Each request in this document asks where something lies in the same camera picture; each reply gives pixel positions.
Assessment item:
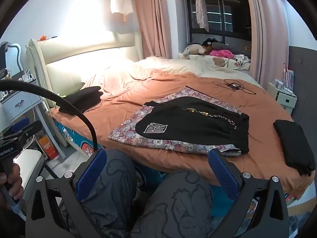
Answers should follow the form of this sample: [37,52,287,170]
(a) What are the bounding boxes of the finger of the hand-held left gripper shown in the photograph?
[10,118,31,133]
[15,121,43,140]

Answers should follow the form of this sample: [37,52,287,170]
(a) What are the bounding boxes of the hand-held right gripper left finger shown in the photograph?
[26,149,107,238]

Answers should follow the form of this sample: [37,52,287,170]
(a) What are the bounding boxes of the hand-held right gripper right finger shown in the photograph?
[208,149,289,238]

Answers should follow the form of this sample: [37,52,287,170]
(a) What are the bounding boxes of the black pants with white print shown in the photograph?
[135,97,250,154]

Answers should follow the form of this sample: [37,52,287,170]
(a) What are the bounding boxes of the bear patterned pants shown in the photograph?
[108,85,244,157]

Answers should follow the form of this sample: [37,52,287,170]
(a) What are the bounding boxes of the black folded pants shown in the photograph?
[58,86,104,114]
[273,119,316,176]

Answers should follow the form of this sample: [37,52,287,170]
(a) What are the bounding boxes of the person's left hand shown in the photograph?
[0,165,24,210]

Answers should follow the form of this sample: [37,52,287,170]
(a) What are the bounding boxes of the person's left leg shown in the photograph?
[82,149,138,238]

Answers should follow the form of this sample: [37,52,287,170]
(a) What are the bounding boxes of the white stool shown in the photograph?
[13,149,44,181]

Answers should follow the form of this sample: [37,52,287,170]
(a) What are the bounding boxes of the orange box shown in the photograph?
[37,136,57,159]

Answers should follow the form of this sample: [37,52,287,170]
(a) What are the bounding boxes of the silver framed mirror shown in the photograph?
[0,42,23,77]

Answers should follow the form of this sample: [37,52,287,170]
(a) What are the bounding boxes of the cream padded headboard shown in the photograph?
[26,32,143,109]

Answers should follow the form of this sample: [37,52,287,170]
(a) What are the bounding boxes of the white nightstand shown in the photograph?
[267,81,298,109]

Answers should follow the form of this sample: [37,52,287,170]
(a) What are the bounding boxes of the orange blanket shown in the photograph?
[49,71,315,200]

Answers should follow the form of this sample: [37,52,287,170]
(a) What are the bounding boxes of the bear print blanket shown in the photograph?
[203,54,251,70]

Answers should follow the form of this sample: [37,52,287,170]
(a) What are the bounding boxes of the pink striped rack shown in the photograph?
[282,63,296,92]

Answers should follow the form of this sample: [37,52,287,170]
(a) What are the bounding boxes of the pink plush toy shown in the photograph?
[210,50,234,59]

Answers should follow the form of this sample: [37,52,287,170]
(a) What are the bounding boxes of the cream duvet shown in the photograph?
[134,55,263,87]

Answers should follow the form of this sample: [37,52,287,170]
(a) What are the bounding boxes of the beige plush toy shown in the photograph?
[182,44,207,60]

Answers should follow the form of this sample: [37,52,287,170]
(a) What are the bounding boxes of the grey plush toy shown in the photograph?
[210,42,231,50]

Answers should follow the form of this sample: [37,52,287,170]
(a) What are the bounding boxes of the black plush toy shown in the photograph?
[201,38,218,47]

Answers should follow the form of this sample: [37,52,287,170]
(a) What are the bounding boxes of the pink curtain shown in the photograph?
[127,0,175,60]
[241,0,291,91]

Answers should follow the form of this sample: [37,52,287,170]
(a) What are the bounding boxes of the dark window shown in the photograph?
[184,0,252,55]

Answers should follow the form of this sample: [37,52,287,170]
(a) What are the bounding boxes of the floral hanging garment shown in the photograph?
[195,0,210,32]

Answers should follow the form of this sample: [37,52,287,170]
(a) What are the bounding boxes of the thick black sleeved cable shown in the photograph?
[0,79,99,154]

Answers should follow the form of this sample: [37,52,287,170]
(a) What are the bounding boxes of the black cable with small device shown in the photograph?
[212,79,257,96]

